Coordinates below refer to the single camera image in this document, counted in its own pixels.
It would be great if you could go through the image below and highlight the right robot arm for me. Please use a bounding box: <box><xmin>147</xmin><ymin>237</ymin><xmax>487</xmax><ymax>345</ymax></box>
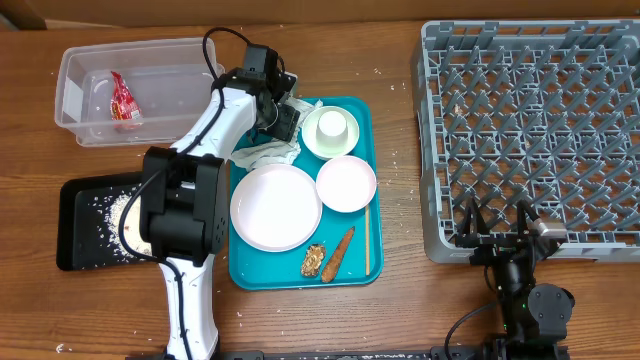
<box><xmin>444</xmin><ymin>198</ymin><xmax>575</xmax><ymax>359</ymax></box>

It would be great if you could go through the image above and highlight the wooden chopstick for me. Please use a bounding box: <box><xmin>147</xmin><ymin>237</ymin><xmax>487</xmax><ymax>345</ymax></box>
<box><xmin>364</xmin><ymin>205</ymin><xmax>371</xmax><ymax>276</ymax></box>

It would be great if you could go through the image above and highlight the teal serving tray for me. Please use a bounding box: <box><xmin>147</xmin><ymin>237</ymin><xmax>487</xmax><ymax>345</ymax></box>
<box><xmin>228</xmin><ymin>96</ymin><xmax>386</xmax><ymax>292</ymax></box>

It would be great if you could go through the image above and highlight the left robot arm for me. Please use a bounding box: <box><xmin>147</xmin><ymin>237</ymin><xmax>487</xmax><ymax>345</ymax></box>
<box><xmin>133</xmin><ymin>43</ymin><xmax>299</xmax><ymax>359</ymax></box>

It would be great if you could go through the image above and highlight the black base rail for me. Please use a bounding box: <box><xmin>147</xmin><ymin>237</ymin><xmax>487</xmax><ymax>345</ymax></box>
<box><xmin>124</xmin><ymin>349</ymin><xmax>571</xmax><ymax>360</ymax></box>

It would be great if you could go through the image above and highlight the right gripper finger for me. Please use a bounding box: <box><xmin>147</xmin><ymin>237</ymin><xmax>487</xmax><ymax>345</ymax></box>
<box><xmin>516</xmin><ymin>199</ymin><xmax>540</xmax><ymax>236</ymax></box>
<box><xmin>461</xmin><ymin>197</ymin><xmax>489</xmax><ymax>236</ymax></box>

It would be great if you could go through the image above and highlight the pile of white rice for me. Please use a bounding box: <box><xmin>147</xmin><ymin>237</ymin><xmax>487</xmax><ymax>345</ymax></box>
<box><xmin>89</xmin><ymin>192</ymin><xmax>151</xmax><ymax>262</ymax></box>

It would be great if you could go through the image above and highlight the white cup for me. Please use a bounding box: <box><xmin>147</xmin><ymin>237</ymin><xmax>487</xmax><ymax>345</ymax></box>
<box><xmin>316</xmin><ymin>110</ymin><xmax>348</xmax><ymax>145</ymax></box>

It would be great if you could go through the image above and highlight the black tray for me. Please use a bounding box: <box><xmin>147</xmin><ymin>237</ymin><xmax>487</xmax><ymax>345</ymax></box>
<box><xmin>56</xmin><ymin>172</ymin><xmax>141</xmax><ymax>271</ymax></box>

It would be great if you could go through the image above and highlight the grey dishwasher rack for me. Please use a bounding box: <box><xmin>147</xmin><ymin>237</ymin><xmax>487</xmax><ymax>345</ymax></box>
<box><xmin>411</xmin><ymin>19</ymin><xmax>639</xmax><ymax>263</ymax></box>

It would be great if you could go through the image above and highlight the large white plate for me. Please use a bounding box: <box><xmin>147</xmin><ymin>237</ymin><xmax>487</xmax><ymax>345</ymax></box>
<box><xmin>230</xmin><ymin>164</ymin><xmax>323</xmax><ymax>252</ymax></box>

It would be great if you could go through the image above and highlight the brown carrot-shaped food scrap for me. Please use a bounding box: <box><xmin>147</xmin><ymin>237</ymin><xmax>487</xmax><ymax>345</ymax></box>
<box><xmin>321</xmin><ymin>226</ymin><xmax>355</xmax><ymax>283</ymax></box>

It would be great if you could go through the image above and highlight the red snack wrapper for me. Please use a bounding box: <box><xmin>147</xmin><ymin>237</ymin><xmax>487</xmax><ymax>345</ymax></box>
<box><xmin>110</xmin><ymin>71</ymin><xmax>143</xmax><ymax>132</ymax></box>

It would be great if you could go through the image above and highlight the white napkin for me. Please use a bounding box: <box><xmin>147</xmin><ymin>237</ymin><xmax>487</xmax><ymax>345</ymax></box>
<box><xmin>230</xmin><ymin>98</ymin><xmax>323</xmax><ymax>172</ymax></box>

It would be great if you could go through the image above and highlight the clear plastic bin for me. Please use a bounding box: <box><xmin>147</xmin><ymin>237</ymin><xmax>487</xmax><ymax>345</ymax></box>
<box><xmin>54</xmin><ymin>37</ymin><xmax>224</xmax><ymax>147</ymax></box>

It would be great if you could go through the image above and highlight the golden crumpled food scrap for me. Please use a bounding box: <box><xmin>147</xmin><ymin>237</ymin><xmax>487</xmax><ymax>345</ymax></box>
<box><xmin>300</xmin><ymin>244</ymin><xmax>326</xmax><ymax>278</ymax></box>

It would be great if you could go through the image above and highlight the small white plate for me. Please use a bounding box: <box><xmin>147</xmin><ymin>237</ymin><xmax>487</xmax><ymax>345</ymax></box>
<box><xmin>316</xmin><ymin>155</ymin><xmax>378</xmax><ymax>213</ymax></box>

